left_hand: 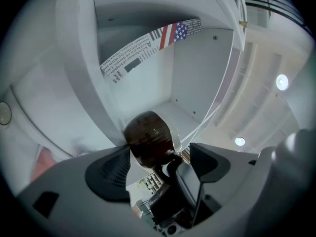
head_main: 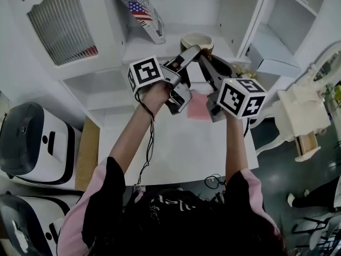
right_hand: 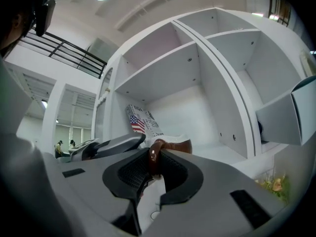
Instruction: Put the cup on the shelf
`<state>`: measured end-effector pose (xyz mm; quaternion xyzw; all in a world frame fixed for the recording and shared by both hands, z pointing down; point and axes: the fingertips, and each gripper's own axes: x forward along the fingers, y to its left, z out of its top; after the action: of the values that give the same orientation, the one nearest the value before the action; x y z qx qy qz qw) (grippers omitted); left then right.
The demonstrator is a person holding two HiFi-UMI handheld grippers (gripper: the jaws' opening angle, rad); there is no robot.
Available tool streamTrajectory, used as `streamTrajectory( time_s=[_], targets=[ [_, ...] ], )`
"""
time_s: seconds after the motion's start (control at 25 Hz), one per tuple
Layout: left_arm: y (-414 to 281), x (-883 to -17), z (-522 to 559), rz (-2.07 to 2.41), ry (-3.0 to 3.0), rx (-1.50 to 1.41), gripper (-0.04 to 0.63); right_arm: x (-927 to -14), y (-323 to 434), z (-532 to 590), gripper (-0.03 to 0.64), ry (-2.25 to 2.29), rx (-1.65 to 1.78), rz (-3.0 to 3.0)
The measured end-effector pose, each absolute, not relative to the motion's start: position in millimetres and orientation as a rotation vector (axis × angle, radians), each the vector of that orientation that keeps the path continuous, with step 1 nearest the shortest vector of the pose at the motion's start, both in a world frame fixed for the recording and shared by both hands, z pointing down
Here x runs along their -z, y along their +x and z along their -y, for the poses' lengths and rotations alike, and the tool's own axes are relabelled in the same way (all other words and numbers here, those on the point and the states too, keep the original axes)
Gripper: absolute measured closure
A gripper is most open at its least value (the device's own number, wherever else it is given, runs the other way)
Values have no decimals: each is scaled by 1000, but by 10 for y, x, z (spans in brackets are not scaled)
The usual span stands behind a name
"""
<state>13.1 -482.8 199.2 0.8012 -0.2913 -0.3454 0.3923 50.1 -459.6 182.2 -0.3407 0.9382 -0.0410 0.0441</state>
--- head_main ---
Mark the person's left forearm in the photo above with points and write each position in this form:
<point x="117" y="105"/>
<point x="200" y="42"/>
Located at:
<point x="130" y="137"/>

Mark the cream dressing table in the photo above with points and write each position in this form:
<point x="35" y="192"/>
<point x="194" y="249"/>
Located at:
<point x="301" y="111"/>

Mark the person's left hand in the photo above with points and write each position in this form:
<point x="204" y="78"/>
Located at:
<point x="157" y="96"/>

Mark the white machine with dark lid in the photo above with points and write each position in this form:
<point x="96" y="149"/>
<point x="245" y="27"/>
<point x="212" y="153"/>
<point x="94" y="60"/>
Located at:
<point x="40" y="148"/>
<point x="34" y="223"/>

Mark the cream ceramic bowl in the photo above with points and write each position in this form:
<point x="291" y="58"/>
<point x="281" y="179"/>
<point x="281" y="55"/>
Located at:
<point x="195" y="39"/>

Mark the cream table drawer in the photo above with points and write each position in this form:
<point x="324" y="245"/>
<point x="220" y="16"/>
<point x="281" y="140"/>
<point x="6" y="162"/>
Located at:
<point x="307" y="145"/>

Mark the flag print box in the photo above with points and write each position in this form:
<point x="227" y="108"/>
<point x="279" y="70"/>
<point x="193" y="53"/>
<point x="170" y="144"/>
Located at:
<point x="144" y="15"/>

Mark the person's right forearm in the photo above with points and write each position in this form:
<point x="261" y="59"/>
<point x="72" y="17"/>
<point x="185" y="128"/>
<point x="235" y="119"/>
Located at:
<point x="235" y="148"/>

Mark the ribbed glass cabinet door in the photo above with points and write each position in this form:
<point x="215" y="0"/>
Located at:
<point x="61" y="28"/>

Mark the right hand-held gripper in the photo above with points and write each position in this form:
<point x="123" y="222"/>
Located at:
<point x="239" y="100"/>

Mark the black metal frame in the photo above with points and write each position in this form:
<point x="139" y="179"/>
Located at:
<point x="317" y="224"/>

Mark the brown cardboard box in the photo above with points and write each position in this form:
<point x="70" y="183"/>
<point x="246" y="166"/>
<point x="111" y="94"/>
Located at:
<point x="88" y="156"/>

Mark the pink cloth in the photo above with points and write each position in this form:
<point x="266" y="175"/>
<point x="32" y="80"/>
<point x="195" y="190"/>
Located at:
<point x="198" y="108"/>

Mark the white desk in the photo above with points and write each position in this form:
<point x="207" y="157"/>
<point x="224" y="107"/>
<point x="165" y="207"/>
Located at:
<point x="173" y="148"/>

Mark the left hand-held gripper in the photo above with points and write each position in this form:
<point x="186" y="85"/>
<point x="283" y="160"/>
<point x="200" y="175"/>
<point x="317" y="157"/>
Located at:
<point x="146" y="73"/>

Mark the white shelf compartment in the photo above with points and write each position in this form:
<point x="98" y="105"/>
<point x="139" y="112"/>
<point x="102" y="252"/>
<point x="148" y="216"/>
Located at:
<point x="186" y="9"/>

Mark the person's black and pink shirt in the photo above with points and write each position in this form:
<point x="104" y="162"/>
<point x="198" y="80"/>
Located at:
<point x="106" y="196"/>

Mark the cream oval mirror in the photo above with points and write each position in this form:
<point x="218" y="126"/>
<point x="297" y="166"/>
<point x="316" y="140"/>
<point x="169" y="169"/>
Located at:
<point x="329" y="63"/>

